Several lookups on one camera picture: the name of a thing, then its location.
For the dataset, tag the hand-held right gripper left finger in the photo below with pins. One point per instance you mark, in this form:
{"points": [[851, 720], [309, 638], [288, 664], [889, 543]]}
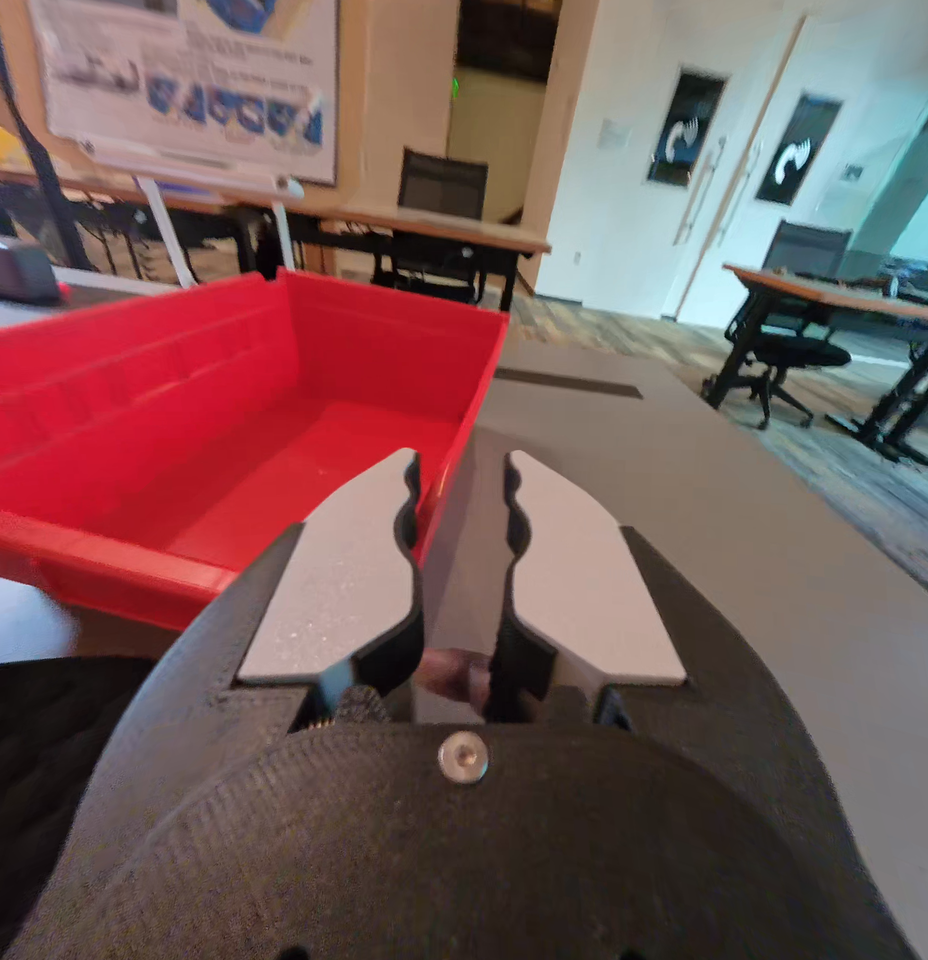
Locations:
{"points": [[344, 592]]}

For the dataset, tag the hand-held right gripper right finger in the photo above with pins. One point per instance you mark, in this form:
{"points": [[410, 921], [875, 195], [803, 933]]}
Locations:
{"points": [[584, 592]]}

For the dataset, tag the red plastic bin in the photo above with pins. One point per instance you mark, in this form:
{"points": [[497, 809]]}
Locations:
{"points": [[321, 360]]}

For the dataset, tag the person's right hand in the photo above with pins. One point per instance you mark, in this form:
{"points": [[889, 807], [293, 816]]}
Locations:
{"points": [[456, 675]]}

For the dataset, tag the black office chair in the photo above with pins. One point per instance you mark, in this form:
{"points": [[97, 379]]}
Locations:
{"points": [[441, 184], [801, 349]]}

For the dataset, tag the black foam pad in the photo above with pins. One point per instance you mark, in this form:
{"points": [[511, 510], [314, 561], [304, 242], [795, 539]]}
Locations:
{"points": [[36, 787]]}

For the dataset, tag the wooden office desk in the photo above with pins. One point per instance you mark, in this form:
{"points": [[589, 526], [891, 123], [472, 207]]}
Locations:
{"points": [[831, 292], [434, 225]]}

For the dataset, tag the white board stand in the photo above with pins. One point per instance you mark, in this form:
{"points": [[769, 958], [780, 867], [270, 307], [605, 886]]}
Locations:
{"points": [[162, 225]]}

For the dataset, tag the instruction sheet board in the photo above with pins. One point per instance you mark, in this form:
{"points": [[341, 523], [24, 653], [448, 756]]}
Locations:
{"points": [[194, 75]]}

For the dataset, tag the black wall poster white logo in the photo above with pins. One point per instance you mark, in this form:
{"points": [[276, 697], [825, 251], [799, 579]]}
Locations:
{"points": [[797, 150], [685, 127]]}

